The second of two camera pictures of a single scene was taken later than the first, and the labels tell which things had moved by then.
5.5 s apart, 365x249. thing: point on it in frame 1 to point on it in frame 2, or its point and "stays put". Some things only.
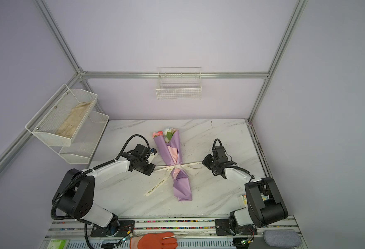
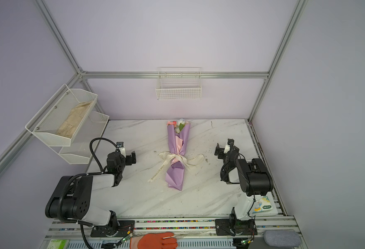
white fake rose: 168,132 to 181,123
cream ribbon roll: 172,167 to 170,156
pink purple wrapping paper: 170,153 to 178,143
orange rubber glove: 154,240 stays put
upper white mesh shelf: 61,119 stays put
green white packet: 58,244 stays put
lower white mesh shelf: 84,140 stays put
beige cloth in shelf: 69,124 stays put
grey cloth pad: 282,238 stays put
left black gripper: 150,166 to 133,158
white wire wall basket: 179,83 stays put
